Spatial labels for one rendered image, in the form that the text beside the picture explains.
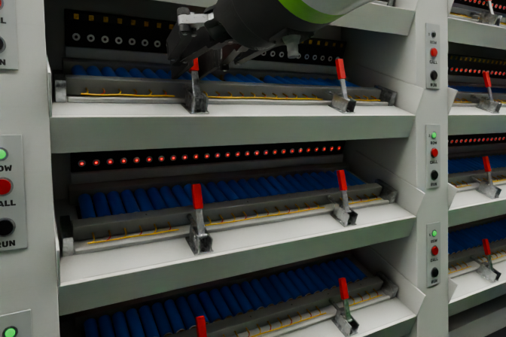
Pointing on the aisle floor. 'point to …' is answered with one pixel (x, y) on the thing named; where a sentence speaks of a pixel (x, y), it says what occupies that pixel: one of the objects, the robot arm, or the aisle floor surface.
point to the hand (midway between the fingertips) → (193, 62)
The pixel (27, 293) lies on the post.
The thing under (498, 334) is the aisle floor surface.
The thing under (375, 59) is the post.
